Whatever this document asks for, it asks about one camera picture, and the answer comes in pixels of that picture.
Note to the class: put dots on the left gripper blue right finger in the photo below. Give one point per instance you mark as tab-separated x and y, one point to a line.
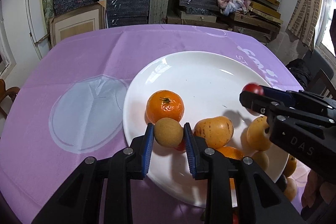
190	150

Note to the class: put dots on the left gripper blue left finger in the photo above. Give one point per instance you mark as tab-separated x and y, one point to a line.
98	191

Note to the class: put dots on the small red cherry tomato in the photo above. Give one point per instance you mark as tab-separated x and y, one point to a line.
254	88

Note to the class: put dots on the small tan longan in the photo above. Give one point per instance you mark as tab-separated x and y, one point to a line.
168	133

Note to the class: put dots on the person's hand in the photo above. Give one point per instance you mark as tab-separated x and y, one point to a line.
316	185

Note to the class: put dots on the small orange mandarin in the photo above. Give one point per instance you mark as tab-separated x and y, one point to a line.
231	152

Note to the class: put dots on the orange yellow tomato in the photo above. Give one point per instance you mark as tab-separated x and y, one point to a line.
290	167

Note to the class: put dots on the dark wooden chair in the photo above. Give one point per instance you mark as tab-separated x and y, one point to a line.
322	85

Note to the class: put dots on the dark purple mangosteen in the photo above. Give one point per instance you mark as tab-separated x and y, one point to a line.
282	182

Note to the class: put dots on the large pale yellow pear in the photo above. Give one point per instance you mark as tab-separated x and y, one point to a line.
257	134

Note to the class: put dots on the pale yellow round pear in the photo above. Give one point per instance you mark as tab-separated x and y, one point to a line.
290	191

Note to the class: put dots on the speckled yellow pepino melon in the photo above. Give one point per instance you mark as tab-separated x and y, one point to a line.
217	131

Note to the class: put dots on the small red cherry tomato plate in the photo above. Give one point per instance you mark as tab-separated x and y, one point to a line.
181	147

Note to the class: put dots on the purple printed tablecloth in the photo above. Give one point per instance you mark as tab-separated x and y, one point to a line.
71	106

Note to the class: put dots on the white oval plate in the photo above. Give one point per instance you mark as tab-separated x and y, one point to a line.
209	85

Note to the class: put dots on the large orange mandarin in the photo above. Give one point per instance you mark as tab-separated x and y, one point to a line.
164	104

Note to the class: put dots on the brown wooden chair left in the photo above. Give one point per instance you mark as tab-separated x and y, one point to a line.
8	96

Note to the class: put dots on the pink crumpled cloth bundle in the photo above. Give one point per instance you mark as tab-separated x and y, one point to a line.
230	6

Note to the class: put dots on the cardboard framed box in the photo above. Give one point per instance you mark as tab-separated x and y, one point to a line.
78	21

